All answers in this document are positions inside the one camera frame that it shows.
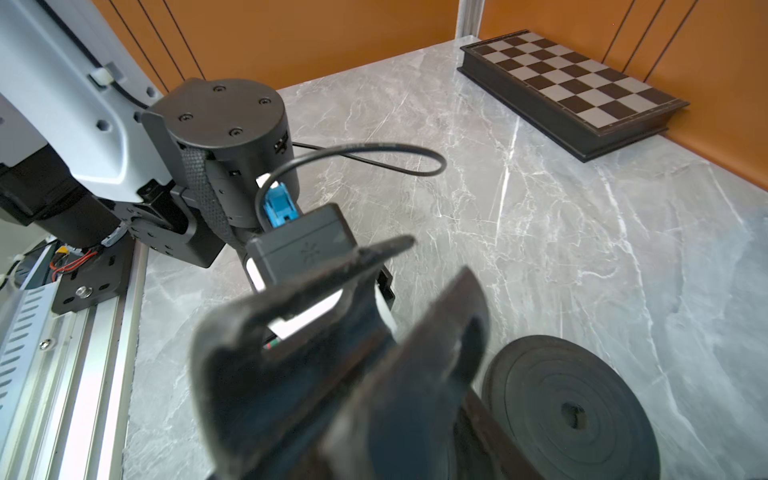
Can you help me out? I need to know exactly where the black white checkerboard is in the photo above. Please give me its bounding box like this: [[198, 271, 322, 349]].
[[458, 30, 689, 162]]

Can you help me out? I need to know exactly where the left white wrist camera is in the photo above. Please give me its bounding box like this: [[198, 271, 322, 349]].
[[242, 182, 397, 343]]

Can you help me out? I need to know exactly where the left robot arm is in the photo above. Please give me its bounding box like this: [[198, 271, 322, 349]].
[[1, 1, 300, 267]]

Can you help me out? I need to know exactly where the aluminium rail frame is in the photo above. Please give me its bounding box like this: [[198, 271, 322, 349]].
[[1, 244, 148, 479]]

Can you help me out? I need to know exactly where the black stand pole with clip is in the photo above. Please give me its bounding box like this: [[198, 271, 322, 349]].
[[190, 235, 489, 479]]

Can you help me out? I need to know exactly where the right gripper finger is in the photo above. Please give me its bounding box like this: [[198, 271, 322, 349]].
[[459, 389, 543, 479]]

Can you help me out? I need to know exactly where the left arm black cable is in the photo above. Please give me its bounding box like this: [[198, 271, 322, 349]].
[[254, 141, 448, 232]]

